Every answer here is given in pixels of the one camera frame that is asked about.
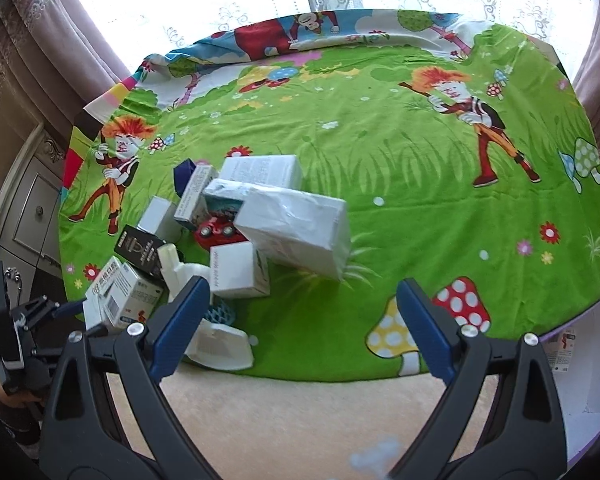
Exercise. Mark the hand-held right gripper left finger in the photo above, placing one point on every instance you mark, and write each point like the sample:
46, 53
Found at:
180, 325

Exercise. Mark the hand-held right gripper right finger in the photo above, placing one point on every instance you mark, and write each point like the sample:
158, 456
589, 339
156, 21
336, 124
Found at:
425, 330

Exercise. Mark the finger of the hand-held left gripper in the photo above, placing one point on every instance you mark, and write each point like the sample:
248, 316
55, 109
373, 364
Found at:
40, 352
40, 312

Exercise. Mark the white medicine box red figure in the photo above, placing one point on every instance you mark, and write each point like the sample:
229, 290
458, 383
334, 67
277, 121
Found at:
120, 295

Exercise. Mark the plastic-wrapped toothpaste box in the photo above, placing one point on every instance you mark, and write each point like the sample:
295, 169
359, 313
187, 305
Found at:
222, 200

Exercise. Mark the purple storage box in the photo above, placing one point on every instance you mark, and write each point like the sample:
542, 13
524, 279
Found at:
585, 385

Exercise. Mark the person's left forearm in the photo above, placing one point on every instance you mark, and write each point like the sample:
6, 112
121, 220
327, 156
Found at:
15, 410

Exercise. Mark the white flat plastic container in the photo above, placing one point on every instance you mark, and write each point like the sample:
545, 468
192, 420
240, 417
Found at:
220, 347

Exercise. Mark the white plastic bottle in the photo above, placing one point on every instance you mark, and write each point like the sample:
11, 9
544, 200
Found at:
177, 272

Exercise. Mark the white square box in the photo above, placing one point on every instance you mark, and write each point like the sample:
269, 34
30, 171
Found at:
237, 270

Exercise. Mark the black box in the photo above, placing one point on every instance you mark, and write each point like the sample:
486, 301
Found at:
142, 250

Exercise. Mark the red toy car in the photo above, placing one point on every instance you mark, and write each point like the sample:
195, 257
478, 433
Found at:
220, 232

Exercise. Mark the cream bedside cabinet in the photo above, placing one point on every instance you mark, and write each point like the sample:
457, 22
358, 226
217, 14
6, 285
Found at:
30, 205

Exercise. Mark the small plain white box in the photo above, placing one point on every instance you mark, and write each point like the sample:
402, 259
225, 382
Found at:
157, 217

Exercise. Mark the narrow white box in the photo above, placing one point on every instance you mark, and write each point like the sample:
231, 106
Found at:
195, 195

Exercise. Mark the small box with red label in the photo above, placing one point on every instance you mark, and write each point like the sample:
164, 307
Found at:
566, 350

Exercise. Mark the dark blue box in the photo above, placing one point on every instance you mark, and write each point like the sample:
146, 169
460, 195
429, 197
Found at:
184, 175

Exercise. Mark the green cartoon printed blanket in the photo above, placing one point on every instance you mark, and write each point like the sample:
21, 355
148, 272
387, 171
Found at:
380, 185

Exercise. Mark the large white plastic-wrapped box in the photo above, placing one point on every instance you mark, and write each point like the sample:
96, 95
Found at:
300, 230

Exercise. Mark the white box with grey text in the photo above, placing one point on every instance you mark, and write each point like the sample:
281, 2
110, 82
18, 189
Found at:
265, 170

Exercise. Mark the pink patterned curtain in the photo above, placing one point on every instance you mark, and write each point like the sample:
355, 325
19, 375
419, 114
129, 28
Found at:
597, 70
40, 35

